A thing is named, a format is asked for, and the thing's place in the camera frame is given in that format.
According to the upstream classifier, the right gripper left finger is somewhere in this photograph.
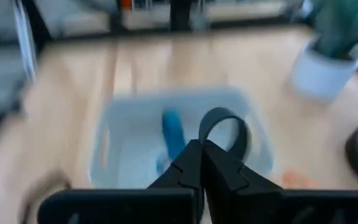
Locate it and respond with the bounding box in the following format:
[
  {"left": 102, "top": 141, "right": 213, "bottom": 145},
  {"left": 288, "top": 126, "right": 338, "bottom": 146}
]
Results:
[{"left": 149, "top": 139, "right": 204, "bottom": 224}]

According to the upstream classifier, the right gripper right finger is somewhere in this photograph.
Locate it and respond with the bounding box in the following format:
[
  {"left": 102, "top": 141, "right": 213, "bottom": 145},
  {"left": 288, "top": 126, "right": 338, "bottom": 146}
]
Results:
[{"left": 202, "top": 139, "right": 284, "bottom": 224}]

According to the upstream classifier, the blue rubber band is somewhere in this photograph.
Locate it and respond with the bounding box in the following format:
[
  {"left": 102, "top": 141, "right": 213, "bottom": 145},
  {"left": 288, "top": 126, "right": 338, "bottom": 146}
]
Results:
[{"left": 155, "top": 108, "right": 186, "bottom": 175}]

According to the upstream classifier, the wide black rubber band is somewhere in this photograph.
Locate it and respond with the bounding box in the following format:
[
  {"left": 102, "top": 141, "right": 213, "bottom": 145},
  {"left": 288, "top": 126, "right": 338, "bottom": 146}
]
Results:
[{"left": 198, "top": 106, "right": 252, "bottom": 163}]

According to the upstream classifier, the white plastic bin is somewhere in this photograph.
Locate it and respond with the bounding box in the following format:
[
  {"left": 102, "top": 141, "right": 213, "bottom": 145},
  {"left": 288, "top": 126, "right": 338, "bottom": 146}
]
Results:
[{"left": 88, "top": 88, "right": 275, "bottom": 190}]

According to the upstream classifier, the orange rubber band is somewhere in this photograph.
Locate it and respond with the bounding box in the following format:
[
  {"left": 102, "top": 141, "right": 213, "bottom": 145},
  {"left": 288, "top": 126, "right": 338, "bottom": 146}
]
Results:
[{"left": 282, "top": 170, "right": 318, "bottom": 190}]

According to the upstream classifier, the green leafy plant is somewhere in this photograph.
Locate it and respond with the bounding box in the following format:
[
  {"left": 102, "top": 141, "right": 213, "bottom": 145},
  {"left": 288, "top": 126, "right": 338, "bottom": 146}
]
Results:
[{"left": 309, "top": 0, "right": 358, "bottom": 60}]

